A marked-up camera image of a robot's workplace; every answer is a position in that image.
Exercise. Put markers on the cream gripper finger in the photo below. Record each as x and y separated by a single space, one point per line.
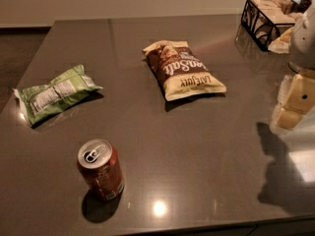
295 99

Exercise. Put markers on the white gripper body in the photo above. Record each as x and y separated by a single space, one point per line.
303 44

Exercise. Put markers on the red coke can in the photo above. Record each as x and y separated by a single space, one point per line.
99 165

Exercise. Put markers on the brown chip bag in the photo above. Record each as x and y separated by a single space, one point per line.
179 71

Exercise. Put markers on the green chip bag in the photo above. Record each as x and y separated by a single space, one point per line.
37 103

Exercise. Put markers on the cream snack packet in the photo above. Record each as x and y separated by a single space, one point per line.
281 44

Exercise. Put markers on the black wire basket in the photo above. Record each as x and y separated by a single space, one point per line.
265 21

